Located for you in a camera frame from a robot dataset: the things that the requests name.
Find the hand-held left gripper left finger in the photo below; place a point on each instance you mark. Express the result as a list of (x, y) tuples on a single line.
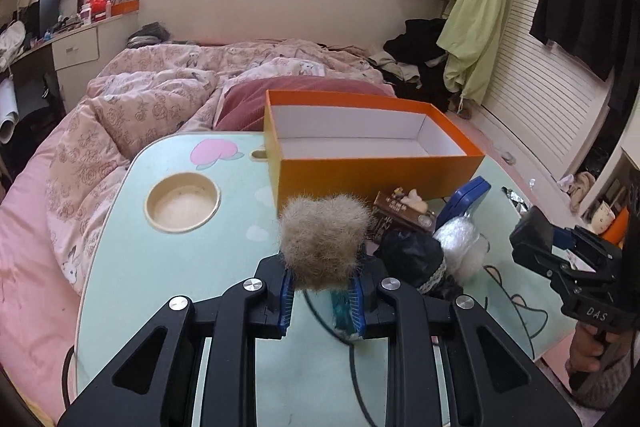
[(286, 302)]

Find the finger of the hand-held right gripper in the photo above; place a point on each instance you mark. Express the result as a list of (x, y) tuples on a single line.
[(530, 237), (565, 239)]

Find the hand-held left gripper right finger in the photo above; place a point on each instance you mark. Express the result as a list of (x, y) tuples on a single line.
[(356, 302)]

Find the white plastic bag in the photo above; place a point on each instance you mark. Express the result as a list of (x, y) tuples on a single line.
[(462, 247)]

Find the brown fluffy hair clip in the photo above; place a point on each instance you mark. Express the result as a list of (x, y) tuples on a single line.
[(320, 242)]

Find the black lace scrunchie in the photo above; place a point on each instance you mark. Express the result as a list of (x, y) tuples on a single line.
[(410, 257)]

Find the blue tin case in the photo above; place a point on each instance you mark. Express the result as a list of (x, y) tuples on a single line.
[(467, 202)]

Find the small brown card box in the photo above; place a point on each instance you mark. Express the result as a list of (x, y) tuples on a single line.
[(395, 214)]

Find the orange cardboard box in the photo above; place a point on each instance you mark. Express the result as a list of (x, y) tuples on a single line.
[(350, 177)]

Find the person's right forearm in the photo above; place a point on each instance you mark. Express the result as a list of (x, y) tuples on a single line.
[(612, 377)]

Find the green cartoon print desktop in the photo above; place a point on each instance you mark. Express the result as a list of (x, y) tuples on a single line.
[(200, 282)]

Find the person's right hand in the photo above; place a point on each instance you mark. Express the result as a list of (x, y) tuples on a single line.
[(585, 352)]

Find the opened silver snack wrapper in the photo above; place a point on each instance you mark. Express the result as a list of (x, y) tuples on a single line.
[(515, 199)]

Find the white patterned mug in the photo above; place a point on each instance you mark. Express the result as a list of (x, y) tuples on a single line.
[(604, 217)]

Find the beige cloth heap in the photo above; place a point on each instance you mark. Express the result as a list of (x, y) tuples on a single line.
[(582, 189)]

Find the white louvred wardrobe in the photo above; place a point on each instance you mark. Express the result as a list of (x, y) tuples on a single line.
[(540, 107)]

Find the dusty pink pillow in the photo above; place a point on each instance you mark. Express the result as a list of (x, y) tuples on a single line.
[(300, 99)]

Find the beige crumpled garment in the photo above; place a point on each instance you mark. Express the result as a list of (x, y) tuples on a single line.
[(400, 68)]

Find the pile of black clothes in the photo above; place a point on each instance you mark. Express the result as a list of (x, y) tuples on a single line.
[(420, 37)]

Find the light green hanging garment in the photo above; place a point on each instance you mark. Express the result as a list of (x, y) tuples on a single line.
[(480, 7)]

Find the pink floral blanket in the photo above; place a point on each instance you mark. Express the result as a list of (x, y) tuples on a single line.
[(150, 107)]

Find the pink bedsheet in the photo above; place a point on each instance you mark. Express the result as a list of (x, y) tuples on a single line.
[(30, 257)]

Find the dark grey cloth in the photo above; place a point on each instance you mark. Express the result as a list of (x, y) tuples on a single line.
[(150, 34)]

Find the white drawer cabinet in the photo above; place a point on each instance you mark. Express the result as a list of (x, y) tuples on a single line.
[(75, 49)]

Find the rolled white paper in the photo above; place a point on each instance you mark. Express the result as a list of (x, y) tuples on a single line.
[(7, 117)]

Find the white bottle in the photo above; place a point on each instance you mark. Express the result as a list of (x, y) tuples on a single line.
[(86, 14)]

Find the red container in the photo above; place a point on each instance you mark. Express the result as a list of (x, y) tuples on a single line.
[(96, 1)]

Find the white jacket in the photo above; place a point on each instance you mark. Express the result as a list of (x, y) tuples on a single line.
[(12, 42)]

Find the black computer monitor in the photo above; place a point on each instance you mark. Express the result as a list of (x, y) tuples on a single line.
[(49, 7)]

